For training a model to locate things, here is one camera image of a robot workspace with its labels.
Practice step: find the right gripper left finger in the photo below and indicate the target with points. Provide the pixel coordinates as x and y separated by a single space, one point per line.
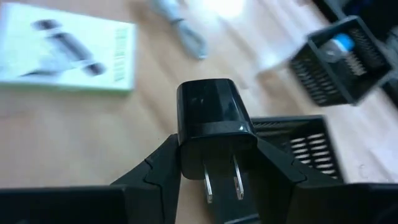
158 180

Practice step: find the black wall charger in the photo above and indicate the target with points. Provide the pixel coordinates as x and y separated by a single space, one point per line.
211 109

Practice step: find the white booklet green acer edge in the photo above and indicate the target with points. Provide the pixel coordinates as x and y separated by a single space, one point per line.
18 62

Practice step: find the blue capped small item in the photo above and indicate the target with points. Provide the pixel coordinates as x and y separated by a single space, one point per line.
340 43

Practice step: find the black slotted plastic basket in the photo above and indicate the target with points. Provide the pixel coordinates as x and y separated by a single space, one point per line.
273 130
314 81

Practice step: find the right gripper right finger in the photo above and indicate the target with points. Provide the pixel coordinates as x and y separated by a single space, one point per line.
273 183

